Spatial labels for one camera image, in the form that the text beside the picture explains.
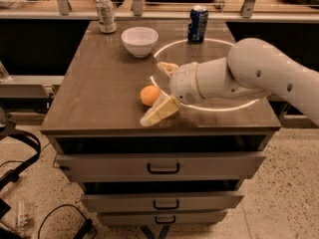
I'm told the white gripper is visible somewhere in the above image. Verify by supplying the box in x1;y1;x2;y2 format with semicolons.
140;62;203;126

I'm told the orange fruit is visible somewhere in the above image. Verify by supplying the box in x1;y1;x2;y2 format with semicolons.
140;86;161;107

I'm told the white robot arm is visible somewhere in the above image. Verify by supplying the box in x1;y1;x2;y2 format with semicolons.
141;38;319;126

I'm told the white bowl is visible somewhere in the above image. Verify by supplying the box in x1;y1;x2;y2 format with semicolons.
121;27;159;58

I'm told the blue soda can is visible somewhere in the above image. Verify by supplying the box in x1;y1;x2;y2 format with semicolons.
187;5;208;43

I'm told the grey drawer cabinet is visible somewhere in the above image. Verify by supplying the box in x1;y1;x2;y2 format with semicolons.
42;21;280;226

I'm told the top grey drawer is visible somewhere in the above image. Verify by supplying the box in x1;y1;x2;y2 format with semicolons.
57;151;265;182

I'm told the grey drawer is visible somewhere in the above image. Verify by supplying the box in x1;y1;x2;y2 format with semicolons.
81;191;243;212
57;151;265;182
97;210;227;226

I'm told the silver green soda can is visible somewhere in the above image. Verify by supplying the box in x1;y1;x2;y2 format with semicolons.
96;0;117;34

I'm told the middle grey drawer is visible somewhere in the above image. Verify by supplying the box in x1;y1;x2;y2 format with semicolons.
81;191;243;212

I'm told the bottom grey drawer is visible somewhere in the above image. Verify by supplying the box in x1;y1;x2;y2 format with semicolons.
97;210;227;226

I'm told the black chair base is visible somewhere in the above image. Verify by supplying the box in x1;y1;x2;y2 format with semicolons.
0;109;42;239

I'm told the clear plastic bottle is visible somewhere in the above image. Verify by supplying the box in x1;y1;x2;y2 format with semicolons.
16;200;29;229

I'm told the black cable on floor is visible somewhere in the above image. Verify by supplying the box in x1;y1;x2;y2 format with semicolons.
37;203;98;239

